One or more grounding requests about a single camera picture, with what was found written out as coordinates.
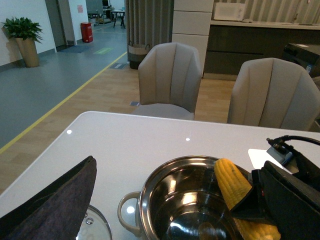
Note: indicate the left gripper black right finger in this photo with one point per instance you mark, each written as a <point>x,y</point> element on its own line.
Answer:
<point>293,205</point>

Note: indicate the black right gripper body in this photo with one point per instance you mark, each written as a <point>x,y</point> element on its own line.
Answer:
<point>296,164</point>

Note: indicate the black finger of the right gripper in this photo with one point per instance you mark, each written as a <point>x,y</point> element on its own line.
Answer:
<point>253,207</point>

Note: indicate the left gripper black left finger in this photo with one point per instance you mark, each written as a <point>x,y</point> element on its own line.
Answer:
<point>57,211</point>

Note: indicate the yellow corn cob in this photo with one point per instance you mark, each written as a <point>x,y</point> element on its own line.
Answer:
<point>234,187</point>

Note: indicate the glass pot lid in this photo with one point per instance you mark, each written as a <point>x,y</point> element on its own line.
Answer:
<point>94,226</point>

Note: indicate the beige electric cooking pot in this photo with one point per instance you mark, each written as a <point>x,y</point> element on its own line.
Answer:
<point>180,200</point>

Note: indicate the right beige upholstered chair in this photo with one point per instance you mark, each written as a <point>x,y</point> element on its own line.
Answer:
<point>274,93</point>

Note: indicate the beige upholstered chair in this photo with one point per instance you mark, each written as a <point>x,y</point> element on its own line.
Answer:
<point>274,93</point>
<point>169,82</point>

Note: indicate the black appliance at right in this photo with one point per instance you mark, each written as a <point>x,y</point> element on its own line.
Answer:
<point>305,55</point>

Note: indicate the dark kitchen counter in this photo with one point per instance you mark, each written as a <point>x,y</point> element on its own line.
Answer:
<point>230,44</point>

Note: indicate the left beige upholstered chair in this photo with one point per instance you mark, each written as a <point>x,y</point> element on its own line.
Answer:
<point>169,82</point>

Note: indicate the white microwave oven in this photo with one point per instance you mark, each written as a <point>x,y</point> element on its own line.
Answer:
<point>226,11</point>

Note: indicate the white tall cabinet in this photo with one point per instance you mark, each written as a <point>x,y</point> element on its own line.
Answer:
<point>191,24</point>

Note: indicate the red fire extinguisher box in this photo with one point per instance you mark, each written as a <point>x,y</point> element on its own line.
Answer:
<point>86,32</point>

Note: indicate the woven laundry basket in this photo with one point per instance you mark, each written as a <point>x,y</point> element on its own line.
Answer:
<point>137,53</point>

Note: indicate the green potted plant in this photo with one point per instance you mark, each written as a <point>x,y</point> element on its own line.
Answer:
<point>26,33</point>

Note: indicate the distant black table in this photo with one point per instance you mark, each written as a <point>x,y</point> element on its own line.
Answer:
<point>118,14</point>

